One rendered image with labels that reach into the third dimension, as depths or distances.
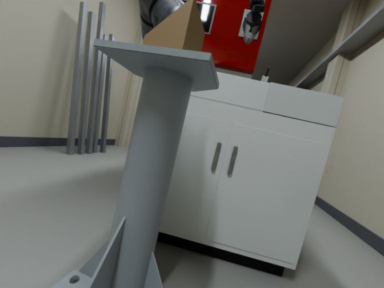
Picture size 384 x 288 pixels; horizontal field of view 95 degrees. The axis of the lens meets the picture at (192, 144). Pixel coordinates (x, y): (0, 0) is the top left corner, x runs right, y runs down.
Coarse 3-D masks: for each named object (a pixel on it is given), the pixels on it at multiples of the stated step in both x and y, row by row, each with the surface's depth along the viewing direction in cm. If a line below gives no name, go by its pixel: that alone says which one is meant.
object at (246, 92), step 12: (228, 84) 88; (240, 84) 87; (252, 84) 87; (264, 84) 86; (204, 96) 89; (216, 96) 89; (228, 96) 88; (240, 96) 88; (252, 96) 87; (264, 96) 87; (252, 108) 87
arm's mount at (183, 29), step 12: (192, 0) 48; (180, 12) 48; (192, 12) 49; (168, 24) 49; (180, 24) 48; (192, 24) 51; (156, 36) 50; (168, 36) 49; (180, 36) 48; (192, 36) 53; (204, 36) 64; (180, 48) 48; (192, 48) 55
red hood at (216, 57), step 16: (208, 0) 142; (224, 0) 141; (240, 0) 140; (208, 16) 142; (224, 16) 142; (240, 16) 141; (208, 32) 143; (224, 32) 142; (240, 32) 141; (208, 48) 144; (224, 48) 143; (240, 48) 142; (256, 48) 141; (224, 64) 143; (240, 64) 142
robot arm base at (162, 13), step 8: (160, 0) 53; (168, 0) 52; (176, 0) 52; (152, 8) 54; (160, 8) 52; (168, 8) 51; (176, 8) 50; (152, 16) 56; (160, 16) 52; (168, 16) 50
